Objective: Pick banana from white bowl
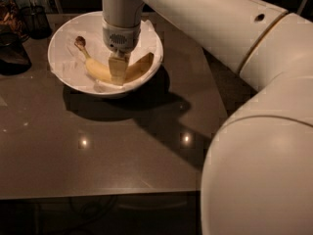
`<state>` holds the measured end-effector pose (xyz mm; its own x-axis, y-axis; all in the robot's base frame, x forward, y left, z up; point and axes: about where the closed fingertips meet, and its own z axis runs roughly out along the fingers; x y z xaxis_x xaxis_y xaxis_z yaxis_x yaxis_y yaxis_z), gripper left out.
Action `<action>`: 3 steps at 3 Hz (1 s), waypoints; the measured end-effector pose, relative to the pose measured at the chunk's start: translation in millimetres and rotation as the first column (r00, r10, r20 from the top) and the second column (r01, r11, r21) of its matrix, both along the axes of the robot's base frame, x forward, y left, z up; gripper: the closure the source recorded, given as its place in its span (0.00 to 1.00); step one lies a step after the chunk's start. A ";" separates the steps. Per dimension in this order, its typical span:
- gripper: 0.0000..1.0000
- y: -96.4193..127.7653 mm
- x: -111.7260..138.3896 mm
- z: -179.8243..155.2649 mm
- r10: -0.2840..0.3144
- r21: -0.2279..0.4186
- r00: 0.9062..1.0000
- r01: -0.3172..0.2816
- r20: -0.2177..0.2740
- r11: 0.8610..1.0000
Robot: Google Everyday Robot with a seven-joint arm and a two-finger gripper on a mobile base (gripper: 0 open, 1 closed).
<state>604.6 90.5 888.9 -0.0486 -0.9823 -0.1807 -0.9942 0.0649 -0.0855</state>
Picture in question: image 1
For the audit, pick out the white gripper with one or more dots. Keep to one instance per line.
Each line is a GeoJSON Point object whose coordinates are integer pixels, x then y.
{"type": "Point", "coordinates": [120, 36]}

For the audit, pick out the black container at left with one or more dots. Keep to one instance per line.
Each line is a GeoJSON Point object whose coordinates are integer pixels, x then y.
{"type": "Point", "coordinates": [13, 57]}

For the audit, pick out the white paper liner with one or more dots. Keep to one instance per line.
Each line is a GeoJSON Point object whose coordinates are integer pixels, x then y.
{"type": "Point", "coordinates": [68, 62]}

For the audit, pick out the yellow banana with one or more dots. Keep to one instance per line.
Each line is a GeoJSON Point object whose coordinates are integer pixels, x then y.
{"type": "Point", "coordinates": [101, 72]}

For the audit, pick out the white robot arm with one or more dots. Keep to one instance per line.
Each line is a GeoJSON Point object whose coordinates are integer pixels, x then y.
{"type": "Point", "coordinates": [257, 178]}

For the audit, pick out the white bowl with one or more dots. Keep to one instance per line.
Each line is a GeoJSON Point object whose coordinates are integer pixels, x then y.
{"type": "Point", "coordinates": [65, 75]}

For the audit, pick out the black mesh pen cup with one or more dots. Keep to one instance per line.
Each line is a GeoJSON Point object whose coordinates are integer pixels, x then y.
{"type": "Point", "coordinates": [36, 22]}

